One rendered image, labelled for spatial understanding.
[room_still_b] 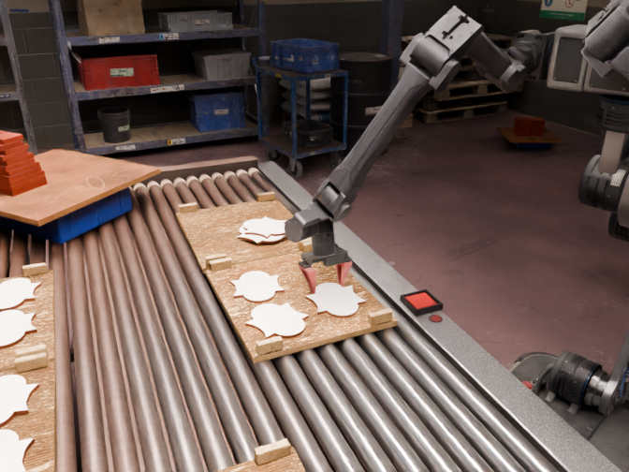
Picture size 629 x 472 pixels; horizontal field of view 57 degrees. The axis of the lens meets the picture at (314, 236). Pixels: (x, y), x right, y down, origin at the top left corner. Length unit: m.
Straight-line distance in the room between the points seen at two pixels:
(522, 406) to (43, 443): 0.87
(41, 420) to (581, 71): 1.46
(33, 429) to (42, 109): 5.24
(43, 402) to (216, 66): 4.82
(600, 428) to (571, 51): 1.28
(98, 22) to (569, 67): 4.48
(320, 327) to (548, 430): 0.50
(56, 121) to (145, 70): 1.15
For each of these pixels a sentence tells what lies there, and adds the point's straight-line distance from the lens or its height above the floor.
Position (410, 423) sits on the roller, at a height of 0.92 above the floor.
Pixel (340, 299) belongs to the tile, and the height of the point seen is 0.95.
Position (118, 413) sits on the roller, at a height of 0.92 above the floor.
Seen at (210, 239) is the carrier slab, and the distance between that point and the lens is 1.74.
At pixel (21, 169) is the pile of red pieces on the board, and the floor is 1.11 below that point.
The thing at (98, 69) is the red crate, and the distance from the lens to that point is 5.55.
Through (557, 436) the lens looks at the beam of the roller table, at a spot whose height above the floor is 0.92.
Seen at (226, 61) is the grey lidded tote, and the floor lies 0.81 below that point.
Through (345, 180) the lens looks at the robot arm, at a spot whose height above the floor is 1.24.
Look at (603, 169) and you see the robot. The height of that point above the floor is 1.18.
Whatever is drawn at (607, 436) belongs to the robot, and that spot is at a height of 0.24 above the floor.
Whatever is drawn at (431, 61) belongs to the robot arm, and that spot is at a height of 1.50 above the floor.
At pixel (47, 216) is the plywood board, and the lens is 1.77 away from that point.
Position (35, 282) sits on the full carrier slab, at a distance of 1.65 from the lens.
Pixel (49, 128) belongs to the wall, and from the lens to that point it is 6.30.
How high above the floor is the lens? 1.68
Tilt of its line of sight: 26 degrees down
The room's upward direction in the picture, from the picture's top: straight up
